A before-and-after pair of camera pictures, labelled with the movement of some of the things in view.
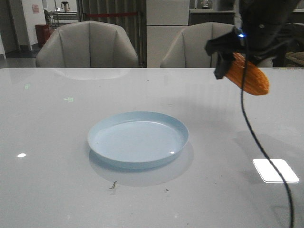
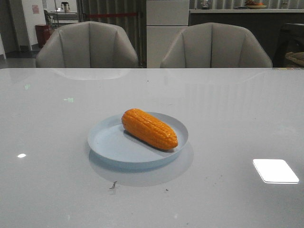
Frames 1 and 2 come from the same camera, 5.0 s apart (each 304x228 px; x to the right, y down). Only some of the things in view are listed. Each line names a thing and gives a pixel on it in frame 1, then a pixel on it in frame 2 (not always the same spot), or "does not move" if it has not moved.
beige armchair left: x=87 y=44 does not move
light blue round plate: x=137 y=139 does not move
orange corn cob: x=255 y=81 to x=149 y=128
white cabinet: x=165 y=19 does not move
